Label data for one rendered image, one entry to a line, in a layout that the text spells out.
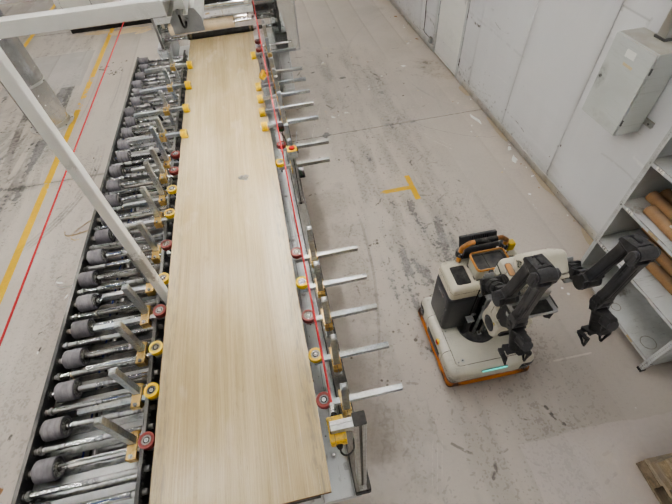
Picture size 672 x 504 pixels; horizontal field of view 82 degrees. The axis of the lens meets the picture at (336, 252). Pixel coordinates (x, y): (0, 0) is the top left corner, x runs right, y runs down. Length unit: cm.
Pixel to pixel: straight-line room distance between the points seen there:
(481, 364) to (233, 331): 168
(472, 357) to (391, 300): 87
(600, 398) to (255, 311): 248
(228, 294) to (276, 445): 95
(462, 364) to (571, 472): 91
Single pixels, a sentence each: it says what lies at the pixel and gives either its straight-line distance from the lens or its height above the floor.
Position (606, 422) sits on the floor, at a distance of 343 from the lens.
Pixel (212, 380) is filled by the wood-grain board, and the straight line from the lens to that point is 227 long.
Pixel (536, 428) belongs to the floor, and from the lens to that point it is 322.
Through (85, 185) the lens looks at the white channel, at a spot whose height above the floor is 180.
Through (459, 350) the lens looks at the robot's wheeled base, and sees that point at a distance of 296.
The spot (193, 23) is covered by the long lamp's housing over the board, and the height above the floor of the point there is 233.
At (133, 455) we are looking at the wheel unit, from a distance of 239.
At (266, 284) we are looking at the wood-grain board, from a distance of 249.
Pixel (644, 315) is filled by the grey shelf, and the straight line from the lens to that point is 385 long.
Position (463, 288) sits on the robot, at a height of 81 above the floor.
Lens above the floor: 289
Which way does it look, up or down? 50 degrees down
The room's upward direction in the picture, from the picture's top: 5 degrees counter-clockwise
